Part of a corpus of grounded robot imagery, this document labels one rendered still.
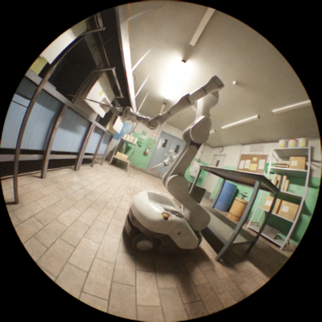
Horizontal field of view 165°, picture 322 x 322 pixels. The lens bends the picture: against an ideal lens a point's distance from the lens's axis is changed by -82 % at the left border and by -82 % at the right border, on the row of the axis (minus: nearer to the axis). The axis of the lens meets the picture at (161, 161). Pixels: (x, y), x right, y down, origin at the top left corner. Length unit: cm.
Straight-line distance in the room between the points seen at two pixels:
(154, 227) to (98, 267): 42
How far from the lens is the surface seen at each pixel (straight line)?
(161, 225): 68
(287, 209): 276
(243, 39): 195
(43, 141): 131
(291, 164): 297
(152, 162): 508
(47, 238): 81
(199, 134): 83
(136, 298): 68
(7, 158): 116
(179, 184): 77
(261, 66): 215
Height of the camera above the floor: 63
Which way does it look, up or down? 1 degrees up
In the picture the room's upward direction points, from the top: 22 degrees clockwise
